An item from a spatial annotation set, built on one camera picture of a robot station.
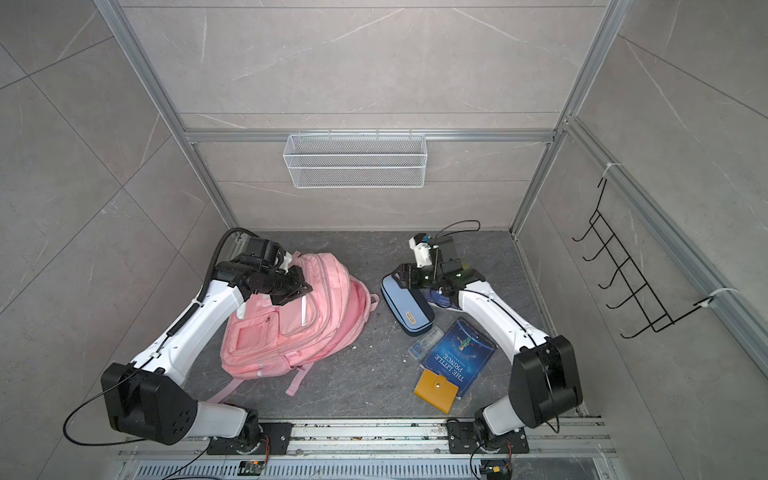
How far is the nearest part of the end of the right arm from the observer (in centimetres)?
61

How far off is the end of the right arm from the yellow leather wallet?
29cm

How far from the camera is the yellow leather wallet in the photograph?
2.61 ft
